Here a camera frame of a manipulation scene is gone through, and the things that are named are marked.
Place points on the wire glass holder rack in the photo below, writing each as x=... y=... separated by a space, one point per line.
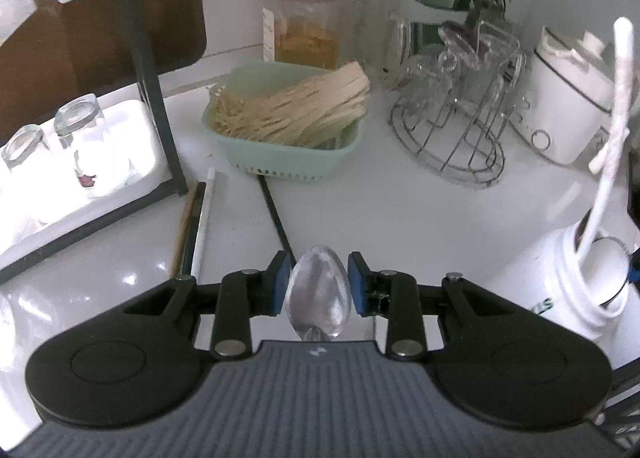
x=452 y=106

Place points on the white ceramic mug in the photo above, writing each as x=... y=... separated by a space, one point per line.
x=587 y=296

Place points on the upturned glass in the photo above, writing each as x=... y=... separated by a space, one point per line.
x=32 y=172
x=100 y=166

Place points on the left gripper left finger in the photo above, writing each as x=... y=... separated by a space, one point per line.
x=245 y=294

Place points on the white black chopstick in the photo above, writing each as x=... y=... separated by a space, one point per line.
x=192 y=229

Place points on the upturned glass right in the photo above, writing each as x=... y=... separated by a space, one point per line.
x=100 y=166

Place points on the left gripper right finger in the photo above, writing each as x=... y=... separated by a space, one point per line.
x=394 y=296

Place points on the red-lid plastic jar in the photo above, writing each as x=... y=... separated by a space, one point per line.
x=305 y=32

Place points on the brown wooden chopstick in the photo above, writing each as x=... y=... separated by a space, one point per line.
x=180 y=245

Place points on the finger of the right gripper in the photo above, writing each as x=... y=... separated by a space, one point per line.
x=634 y=269

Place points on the large steel spoon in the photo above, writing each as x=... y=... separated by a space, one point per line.
x=318 y=300

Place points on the white electric cooker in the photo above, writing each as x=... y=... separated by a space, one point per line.
x=564 y=95

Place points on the black dish rack shelf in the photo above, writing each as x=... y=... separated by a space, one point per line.
x=149 y=89

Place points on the white black-rimmed spoon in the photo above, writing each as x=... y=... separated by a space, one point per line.
x=612 y=137

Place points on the upturned glass middle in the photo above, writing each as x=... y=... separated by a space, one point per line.
x=32 y=172

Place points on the green basket of sticks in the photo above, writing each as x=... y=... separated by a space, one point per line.
x=288 y=121

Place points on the white drip tray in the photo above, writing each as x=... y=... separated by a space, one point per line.
x=131 y=126

